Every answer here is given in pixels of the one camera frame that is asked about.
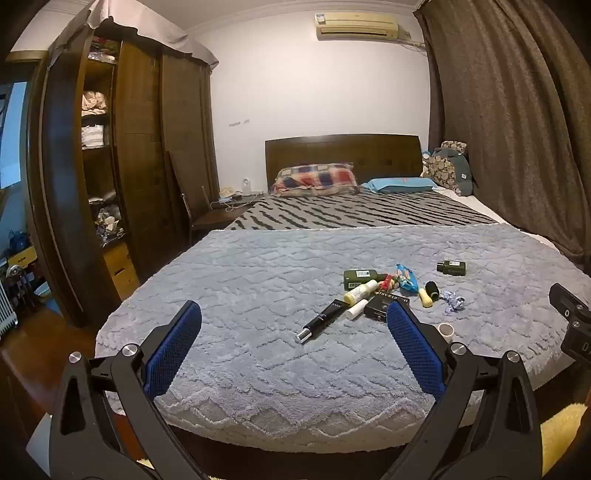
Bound grey fluffy blanket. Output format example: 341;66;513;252
95;224;591;450

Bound crumpled paper wrapper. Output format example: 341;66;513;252
438;291;465;315

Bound blue snack packet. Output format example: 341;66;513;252
396;264;422;292

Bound brown curtain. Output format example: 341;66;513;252
413;0;591;278

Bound log print cushion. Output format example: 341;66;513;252
422;141;469;192

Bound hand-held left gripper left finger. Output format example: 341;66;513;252
48;300;209;480

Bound white bed sheet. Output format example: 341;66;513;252
443;187;591;278

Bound black tube with silver cap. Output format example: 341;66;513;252
294;299;352;344

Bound large green bottle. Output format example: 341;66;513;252
343;269;389;291

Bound zebra striped blanket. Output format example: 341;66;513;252
224;190;502;232

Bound beige air conditioner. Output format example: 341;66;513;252
315;11;411;42

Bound light blue pillow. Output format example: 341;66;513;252
360;176;437;195

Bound dark wooden headboard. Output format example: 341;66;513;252
265;134;424;192

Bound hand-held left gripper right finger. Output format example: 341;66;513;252
376;302;543;480

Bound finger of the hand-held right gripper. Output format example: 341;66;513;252
549;282;591;320

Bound white striped folded clothes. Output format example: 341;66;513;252
82;124;108;148

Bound yellow fluffy rug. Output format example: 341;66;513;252
540;404;588;476

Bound grey dust cloth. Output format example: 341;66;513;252
88;0;220;69

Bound black box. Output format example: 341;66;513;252
364;291;411;322

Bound cream plastic bottle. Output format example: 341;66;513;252
343;279;379;304

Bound white radiator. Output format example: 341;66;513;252
0;279;20;335

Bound wooden chair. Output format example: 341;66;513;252
180;187;259;245

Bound dark wooden wardrobe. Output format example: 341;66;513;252
25;18;220;328

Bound plaid pillow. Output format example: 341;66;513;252
270;162;361;197

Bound pink folded clothes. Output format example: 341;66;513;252
82;91;109;116

